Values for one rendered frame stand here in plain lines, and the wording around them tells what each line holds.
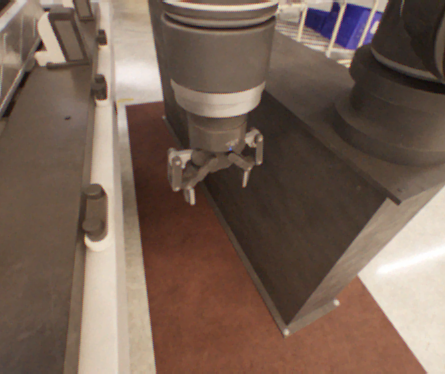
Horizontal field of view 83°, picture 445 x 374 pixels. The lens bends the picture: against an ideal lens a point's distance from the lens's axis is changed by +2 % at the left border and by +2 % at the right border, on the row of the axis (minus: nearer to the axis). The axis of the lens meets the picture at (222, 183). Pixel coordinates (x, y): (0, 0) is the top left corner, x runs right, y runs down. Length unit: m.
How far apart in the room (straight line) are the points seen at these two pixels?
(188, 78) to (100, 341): 0.33
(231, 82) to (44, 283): 0.33
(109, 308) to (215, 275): 0.94
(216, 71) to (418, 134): 0.40
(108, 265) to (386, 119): 0.52
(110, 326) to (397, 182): 0.48
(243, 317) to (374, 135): 0.95
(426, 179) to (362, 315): 0.95
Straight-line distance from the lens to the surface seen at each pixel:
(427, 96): 0.49
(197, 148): 0.33
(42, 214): 0.48
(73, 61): 0.96
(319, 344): 1.29
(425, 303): 1.59
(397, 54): 0.51
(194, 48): 0.24
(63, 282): 0.40
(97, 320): 0.41
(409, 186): 0.52
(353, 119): 0.55
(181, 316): 1.25
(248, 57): 0.25
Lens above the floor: 1.20
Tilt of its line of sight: 47 degrees down
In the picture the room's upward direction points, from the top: 2 degrees clockwise
